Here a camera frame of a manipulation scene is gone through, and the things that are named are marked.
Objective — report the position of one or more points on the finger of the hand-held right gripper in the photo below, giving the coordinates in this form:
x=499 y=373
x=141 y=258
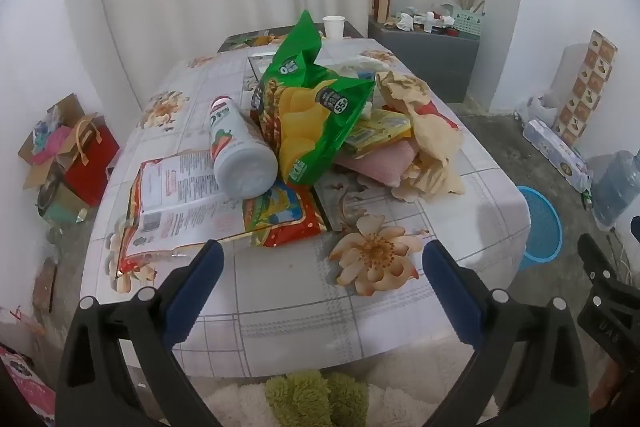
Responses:
x=595 y=257

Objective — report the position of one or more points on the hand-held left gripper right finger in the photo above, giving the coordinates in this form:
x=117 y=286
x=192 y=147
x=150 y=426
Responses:
x=452 y=292

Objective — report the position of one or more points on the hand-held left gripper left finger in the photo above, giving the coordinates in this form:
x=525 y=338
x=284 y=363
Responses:
x=192 y=292

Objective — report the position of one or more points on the blue plastic basket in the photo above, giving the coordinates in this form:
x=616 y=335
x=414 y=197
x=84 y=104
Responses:
x=542 y=232

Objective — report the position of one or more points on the white printed snack packet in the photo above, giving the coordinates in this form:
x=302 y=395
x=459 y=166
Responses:
x=175 y=197

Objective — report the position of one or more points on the red picture snack packet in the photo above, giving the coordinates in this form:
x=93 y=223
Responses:
x=280 y=217

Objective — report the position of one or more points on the white plastic bottle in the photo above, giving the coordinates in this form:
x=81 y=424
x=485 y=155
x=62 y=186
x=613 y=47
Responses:
x=240 y=157

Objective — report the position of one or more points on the pink foam sheet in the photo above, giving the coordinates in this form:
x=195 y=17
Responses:
x=380 y=164

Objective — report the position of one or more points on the brown paper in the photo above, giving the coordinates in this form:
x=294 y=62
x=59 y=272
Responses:
x=430 y=147

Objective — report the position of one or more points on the yellow snack packet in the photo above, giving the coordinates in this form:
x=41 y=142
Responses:
x=380 y=129

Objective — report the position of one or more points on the green chip bag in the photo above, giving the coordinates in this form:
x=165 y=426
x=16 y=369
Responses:
x=310 y=127

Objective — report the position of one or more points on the large water jug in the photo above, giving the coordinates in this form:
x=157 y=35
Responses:
x=617 y=187

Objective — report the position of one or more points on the egg carton package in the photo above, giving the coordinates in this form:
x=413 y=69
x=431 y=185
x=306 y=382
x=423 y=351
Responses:
x=557 y=152

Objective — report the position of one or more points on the white fluffy rug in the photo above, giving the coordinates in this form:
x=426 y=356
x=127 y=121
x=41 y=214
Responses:
x=240 y=407

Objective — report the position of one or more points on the teal box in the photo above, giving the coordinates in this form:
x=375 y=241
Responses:
x=62 y=204

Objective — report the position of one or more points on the white plastic bag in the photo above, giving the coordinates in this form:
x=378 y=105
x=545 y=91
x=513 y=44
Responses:
x=535 y=109

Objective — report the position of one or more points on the red gift bag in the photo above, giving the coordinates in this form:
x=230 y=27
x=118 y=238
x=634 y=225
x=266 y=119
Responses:
x=90 y=167

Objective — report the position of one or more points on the green fuzzy clothing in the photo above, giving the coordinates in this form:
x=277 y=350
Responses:
x=315 y=399

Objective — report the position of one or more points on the checkered box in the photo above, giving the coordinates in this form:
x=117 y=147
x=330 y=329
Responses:
x=587 y=87

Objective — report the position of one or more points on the pink printed bag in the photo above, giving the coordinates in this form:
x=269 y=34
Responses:
x=25 y=387

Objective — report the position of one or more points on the cardboard box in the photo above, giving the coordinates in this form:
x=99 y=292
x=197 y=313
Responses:
x=45 y=152

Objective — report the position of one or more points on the grey cabinet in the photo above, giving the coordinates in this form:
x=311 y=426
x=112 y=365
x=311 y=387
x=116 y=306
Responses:
x=425 y=62

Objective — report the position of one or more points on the silver metal box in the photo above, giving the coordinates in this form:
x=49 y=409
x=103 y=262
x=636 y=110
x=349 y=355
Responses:
x=260 y=64

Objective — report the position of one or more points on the dark patterned table mat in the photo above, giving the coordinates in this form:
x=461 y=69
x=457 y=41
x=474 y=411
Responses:
x=240 y=41

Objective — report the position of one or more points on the green plastic basket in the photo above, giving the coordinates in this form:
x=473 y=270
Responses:
x=467 y=23

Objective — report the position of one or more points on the small white bottle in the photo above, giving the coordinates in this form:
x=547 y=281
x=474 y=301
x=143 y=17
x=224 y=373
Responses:
x=430 y=22

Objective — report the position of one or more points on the white paper cup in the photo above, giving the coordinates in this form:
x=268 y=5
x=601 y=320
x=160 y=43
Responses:
x=333 y=27

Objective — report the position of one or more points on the red jar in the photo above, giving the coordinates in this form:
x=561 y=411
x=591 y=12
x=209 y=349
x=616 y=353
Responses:
x=381 y=2

